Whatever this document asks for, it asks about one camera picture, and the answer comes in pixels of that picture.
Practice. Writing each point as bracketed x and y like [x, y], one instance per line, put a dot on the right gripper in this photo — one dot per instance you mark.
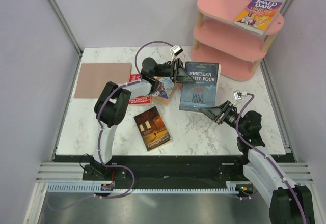
[212, 112]

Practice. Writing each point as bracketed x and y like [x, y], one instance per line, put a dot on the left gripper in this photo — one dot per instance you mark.
[179, 75]

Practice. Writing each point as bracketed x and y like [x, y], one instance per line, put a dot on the blue Nineteen Eighty-Four book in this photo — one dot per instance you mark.
[202, 93]

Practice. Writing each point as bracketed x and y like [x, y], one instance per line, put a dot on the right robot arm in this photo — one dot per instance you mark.
[288, 202]

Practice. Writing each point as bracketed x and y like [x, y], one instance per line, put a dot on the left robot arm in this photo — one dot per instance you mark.
[112, 104]

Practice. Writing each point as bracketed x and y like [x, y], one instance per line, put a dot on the tan Othello book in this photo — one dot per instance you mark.
[164, 91]

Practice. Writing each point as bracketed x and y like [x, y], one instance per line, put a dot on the red Treehouse book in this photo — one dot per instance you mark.
[140, 100]

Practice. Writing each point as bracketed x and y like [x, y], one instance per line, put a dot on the pink three-tier shelf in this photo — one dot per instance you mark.
[218, 39]

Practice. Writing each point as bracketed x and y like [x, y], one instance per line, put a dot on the brown Edward Tulane book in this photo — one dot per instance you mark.
[152, 129]

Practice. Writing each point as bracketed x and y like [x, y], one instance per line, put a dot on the brown cardboard file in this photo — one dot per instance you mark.
[94, 76]

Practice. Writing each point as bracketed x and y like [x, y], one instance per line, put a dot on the Roald Dahl Charlie book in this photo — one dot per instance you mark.
[257, 15]

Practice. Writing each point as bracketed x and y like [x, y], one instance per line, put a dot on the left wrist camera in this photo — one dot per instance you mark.
[176, 50]

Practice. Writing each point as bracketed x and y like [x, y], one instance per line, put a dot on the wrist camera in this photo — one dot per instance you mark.
[237, 95]
[176, 50]

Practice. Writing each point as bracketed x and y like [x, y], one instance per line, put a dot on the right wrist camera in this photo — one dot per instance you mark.
[237, 95]

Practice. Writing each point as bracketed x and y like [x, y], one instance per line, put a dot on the white slotted cable duct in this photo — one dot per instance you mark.
[229, 188]

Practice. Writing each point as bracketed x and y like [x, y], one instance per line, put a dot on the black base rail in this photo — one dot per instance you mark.
[216, 167]

